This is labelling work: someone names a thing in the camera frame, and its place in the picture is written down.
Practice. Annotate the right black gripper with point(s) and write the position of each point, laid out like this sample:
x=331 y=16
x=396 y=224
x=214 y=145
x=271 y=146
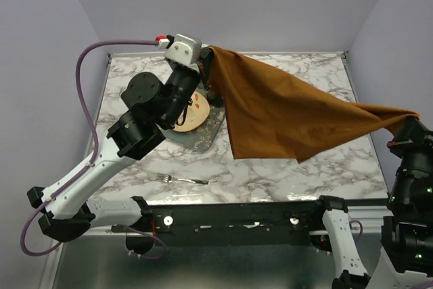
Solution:
x=413 y=133

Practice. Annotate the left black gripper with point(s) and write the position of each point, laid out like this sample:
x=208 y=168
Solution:
x=206 y=61

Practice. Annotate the brown cloth napkin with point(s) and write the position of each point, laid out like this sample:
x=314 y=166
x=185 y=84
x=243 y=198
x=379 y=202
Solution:
x=273 y=114

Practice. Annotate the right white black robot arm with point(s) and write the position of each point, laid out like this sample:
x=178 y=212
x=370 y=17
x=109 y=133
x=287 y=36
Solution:
x=406 y=234

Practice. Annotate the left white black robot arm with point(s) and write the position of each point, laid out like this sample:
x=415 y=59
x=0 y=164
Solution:
x=66 y=208

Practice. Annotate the red black mug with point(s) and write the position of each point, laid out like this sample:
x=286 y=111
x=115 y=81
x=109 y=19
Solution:
x=214 y=99

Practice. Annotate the peach floral plate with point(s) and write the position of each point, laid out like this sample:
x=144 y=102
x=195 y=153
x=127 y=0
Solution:
x=197 y=113

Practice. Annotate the green floral tray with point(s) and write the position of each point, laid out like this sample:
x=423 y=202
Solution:
x=201 y=138

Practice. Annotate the silver fork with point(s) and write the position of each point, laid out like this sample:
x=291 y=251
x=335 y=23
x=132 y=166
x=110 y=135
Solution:
x=169 y=179

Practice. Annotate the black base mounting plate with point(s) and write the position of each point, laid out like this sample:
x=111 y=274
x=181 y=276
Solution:
x=265 y=223

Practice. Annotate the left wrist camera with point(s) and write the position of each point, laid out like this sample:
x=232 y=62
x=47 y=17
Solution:
x=180 y=50

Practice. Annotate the aluminium frame rail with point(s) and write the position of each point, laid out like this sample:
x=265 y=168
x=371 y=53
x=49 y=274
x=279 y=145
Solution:
x=370 y=226

